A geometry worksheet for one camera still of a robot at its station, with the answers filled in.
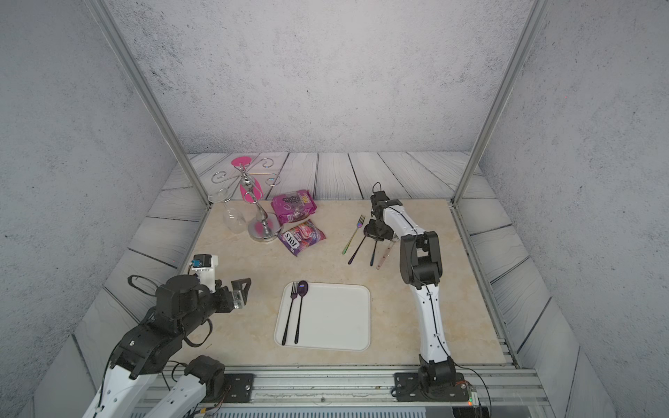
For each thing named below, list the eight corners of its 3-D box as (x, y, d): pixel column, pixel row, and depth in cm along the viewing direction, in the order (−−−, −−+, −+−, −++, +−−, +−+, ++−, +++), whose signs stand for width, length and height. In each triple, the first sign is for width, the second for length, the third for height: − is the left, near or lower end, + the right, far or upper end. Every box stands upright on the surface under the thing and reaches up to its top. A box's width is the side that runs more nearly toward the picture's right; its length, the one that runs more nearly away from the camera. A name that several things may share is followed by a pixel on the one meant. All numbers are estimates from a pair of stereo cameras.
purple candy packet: (293, 258, 104) (291, 253, 101) (278, 238, 110) (277, 233, 108) (324, 240, 110) (324, 235, 107) (309, 222, 116) (308, 217, 113)
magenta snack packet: (281, 229, 112) (278, 218, 107) (272, 208, 120) (269, 197, 115) (317, 216, 117) (316, 205, 112) (306, 197, 125) (305, 186, 120)
